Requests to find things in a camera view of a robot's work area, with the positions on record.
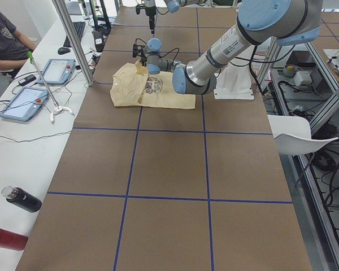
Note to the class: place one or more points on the far blue teach pendant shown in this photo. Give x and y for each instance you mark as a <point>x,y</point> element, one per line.
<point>58,71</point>

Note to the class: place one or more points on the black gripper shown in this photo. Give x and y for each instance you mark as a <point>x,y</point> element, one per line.
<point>151,21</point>
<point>143,60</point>

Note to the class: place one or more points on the black computer mouse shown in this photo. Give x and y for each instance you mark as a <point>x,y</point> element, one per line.
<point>63,50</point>

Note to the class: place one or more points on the white plastic chair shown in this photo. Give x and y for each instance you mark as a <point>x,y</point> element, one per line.
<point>293,137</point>

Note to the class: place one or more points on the red bottle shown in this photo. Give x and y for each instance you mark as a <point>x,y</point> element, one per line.
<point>12,241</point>

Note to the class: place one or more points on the white central pedestal column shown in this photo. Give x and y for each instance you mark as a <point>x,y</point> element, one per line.
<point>234,82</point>

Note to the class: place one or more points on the near blue teach pendant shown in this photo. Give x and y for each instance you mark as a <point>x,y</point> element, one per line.
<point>25,104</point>

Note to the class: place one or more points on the black bottle clear cap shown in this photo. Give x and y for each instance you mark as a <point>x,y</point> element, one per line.
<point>22,199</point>

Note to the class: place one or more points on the reach grabber stick tool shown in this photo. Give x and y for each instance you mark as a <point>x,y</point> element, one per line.
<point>57,107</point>

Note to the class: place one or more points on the beige long-sleeve printed shirt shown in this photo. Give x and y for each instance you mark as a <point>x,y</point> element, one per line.
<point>134,86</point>

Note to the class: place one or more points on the blue teach pendant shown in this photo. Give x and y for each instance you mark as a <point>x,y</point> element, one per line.
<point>58,71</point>
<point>25,104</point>

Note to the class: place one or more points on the aluminium frame post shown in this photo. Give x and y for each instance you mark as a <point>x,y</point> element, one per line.
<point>65,18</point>

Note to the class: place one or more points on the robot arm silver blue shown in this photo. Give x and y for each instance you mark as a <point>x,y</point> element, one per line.
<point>291,22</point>
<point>174,5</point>

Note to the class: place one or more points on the seated person grey shirt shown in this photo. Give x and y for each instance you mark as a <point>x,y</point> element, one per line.
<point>14,47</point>

